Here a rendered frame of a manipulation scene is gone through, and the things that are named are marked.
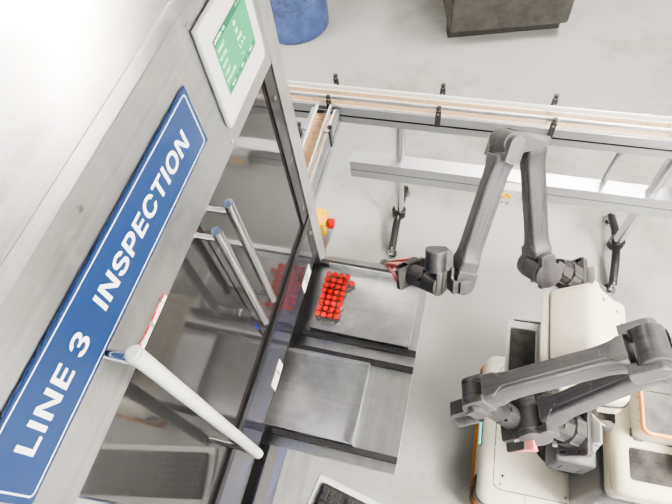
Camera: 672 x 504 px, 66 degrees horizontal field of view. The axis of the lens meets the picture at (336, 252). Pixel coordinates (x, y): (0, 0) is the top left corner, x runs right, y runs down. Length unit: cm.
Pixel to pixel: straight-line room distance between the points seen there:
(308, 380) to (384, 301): 38
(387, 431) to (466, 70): 285
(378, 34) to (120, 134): 365
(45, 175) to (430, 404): 220
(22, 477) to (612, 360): 96
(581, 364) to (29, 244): 96
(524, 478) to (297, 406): 102
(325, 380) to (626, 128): 152
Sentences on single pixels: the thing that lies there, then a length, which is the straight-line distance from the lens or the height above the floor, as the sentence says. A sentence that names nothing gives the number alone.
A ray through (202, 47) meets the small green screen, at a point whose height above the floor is 204.
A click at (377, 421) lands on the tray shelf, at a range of 172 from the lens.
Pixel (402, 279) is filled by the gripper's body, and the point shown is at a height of 128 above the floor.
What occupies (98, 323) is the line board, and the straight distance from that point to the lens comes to 77.
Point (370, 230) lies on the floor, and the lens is 306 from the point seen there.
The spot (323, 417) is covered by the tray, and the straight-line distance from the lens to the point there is 173.
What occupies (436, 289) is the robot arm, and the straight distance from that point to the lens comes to 139.
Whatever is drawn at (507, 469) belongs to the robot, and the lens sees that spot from 235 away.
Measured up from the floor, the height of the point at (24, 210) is 210.
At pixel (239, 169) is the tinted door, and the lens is 113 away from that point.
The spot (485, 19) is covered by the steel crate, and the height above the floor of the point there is 20.
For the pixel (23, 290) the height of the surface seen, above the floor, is 208.
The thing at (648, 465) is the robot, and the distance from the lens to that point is 193.
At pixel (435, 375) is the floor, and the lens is 269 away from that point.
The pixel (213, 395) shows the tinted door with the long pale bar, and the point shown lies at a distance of 123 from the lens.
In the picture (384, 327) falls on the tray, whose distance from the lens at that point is 182.
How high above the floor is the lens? 256
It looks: 59 degrees down
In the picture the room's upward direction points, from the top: 11 degrees counter-clockwise
